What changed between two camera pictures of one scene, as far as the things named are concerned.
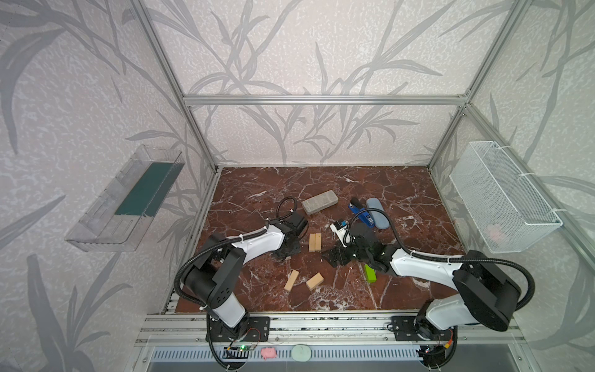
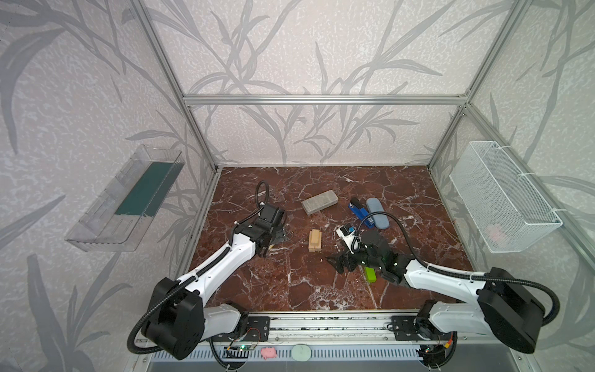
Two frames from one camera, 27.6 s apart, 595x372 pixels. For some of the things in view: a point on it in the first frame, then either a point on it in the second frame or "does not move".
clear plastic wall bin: x=118 y=218 does not move
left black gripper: x=288 y=246 -> x=274 y=234
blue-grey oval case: x=379 y=218 does not move
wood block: x=311 y=242 does not move
